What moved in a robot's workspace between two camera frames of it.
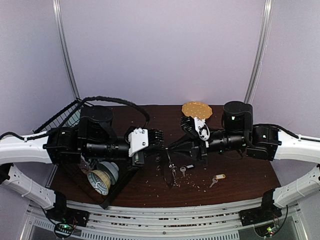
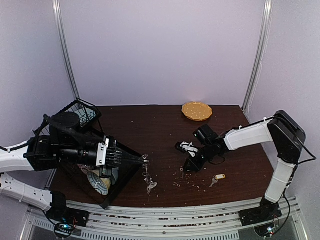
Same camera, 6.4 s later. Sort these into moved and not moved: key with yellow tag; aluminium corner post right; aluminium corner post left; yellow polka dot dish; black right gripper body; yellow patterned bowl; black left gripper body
Moved: black right gripper body; black left gripper body
Not moved: aluminium corner post right; yellow patterned bowl; key with yellow tag; aluminium corner post left; yellow polka dot dish
